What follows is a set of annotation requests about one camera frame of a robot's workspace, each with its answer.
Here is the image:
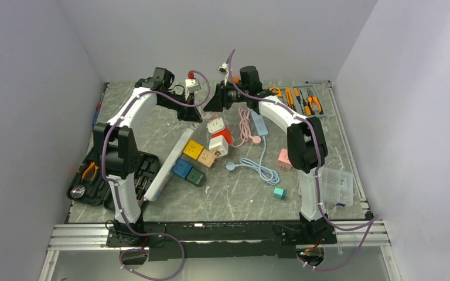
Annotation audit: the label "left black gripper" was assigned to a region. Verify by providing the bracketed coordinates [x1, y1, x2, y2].
[159, 89, 203, 123]

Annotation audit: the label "black tool case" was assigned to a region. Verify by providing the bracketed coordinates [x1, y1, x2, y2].
[67, 151, 160, 211]

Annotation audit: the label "white power strip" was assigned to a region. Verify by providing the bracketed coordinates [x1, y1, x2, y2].
[144, 128, 194, 201]

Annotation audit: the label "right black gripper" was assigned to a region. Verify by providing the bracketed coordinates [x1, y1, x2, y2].
[204, 82, 248, 113]

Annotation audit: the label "beige cube adapter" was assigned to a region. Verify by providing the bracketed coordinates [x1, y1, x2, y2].
[197, 149, 216, 168]

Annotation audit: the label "light blue cable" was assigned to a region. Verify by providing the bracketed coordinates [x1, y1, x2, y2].
[224, 135, 281, 186]

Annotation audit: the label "green cube adapter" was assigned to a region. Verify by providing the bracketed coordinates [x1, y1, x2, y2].
[185, 167, 206, 187]

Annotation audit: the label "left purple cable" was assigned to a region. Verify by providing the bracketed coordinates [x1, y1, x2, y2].
[100, 70, 212, 281]

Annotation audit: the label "pink cube socket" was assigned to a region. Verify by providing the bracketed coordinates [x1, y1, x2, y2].
[277, 148, 292, 172]

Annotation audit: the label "pink power strip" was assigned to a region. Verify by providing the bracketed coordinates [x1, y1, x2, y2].
[203, 112, 223, 123]

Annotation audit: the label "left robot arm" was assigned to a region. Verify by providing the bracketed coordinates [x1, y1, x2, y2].
[93, 67, 202, 246]

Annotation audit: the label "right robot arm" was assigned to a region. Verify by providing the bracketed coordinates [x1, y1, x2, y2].
[204, 63, 328, 243]

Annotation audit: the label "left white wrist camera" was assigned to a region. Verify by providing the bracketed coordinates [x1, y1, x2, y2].
[185, 78, 202, 94]

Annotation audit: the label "teal cube plug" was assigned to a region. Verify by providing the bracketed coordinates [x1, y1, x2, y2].
[272, 187, 287, 200]

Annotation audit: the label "white cube adapter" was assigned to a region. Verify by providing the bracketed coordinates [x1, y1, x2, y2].
[208, 135, 229, 158]

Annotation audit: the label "orange pliers in case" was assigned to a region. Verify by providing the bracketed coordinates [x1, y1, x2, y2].
[81, 162, 100, 183]

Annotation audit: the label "pink coiled cable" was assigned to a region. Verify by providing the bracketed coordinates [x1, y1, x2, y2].
[233, 108, 263, 149]

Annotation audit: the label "small white plug adapter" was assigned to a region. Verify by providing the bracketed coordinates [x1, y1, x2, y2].
[206, 117, 226, 135]

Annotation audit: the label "red blue pen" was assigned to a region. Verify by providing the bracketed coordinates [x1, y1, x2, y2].
[91, 92, 105, 127]

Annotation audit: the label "clear screw box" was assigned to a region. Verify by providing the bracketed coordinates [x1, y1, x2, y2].
[320, 167, 354, 207]

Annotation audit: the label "grey tool tray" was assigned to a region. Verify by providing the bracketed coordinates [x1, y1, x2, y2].
[269, 84, 326, 118]

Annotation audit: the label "red cube adapter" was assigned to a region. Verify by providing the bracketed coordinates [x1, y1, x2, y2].
[213, 126, 234, 145]

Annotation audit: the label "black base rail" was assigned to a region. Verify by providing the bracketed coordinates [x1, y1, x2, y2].
[104, 220, 337, 261]

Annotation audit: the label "yellow cube adapter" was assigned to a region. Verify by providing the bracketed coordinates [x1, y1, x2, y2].
[182, 139, 204, 160]

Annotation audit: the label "blue cube adapter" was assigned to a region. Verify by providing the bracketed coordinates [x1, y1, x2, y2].
[171, 158, 193, 179]

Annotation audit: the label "light blue power strip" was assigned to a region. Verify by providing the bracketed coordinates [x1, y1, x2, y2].
[250, 109, 268, 137]

